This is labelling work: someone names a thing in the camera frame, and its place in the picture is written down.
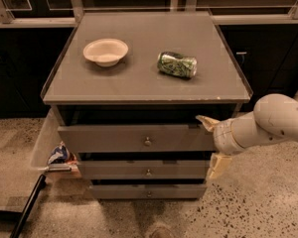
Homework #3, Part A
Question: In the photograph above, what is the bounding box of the white paper bowl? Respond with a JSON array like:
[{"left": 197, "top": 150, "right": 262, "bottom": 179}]
[{"left": 83, "top": 39, "right": 129, "bottom": 67}]

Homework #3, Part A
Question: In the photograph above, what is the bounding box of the grey top drawer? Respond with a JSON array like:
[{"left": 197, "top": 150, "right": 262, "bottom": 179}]
[{"left": 58, "top": 125, "right": 215, "bottom": 153}]

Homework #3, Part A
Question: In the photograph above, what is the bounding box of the clear plastic bin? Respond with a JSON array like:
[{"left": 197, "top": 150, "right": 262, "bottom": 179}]
[{"left": 31, "top": 110, "right": 79, "bottom": 179}]

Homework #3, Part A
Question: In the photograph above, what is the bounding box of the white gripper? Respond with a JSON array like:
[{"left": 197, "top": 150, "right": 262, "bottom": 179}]
[{"left": 196, "top": 115, "right": 244, "bottom": 180}]

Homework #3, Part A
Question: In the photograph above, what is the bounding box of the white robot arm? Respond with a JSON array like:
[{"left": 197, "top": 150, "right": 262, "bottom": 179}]
[{"left": 196, "top": 93, "right": 298, "bottom": 180}]

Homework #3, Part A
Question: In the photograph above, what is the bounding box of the grey drawer cabinet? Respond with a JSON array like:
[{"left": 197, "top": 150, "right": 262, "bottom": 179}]
[{"left": 43, "top": 12, "right": 252, "bottom": 188}]

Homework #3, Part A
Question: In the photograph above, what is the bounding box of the dark right cabinet handle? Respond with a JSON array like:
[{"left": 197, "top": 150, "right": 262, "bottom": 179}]
[{"left": 235, "top": 52, "right": 247, "bottom": 65}]

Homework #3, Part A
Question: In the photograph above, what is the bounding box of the grey middle drawer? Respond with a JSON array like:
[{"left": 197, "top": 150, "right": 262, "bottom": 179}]
[{"left": 77, "top": 160, "right": 210, "bottom": 179}]

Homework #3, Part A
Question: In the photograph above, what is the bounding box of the grey bottom drawer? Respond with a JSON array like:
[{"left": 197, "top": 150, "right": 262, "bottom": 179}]
[{"left": 89, "top": 184, "right": 207, "bottom": 199}]

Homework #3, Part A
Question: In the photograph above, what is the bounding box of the black pole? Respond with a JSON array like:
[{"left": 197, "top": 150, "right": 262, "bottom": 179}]
[{"left": 10, "top": 175, "right": 46, "bottom": 238}]

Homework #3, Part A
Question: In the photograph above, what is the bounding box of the blue white snack bag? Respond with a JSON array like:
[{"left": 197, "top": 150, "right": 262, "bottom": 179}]
[{"left": 47, "top": 142, "right": 76, "bottom": 165}]

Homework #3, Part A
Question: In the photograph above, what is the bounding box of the grey drawer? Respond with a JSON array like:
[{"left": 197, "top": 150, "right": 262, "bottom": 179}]
[
  {"left": 77, "top": 160, "right": 210, "bottom": 179},
  {"left": 89, "top": 184, "right": 207, "bottom": 199},
  {"left": 58, "top": 125, "right": 215, "bottom": 153}
]

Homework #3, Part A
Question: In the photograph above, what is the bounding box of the crushed green soda can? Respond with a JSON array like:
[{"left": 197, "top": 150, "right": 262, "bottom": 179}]
[{"left": 157, "top": 52, "right": 198, "bottom": 78}]

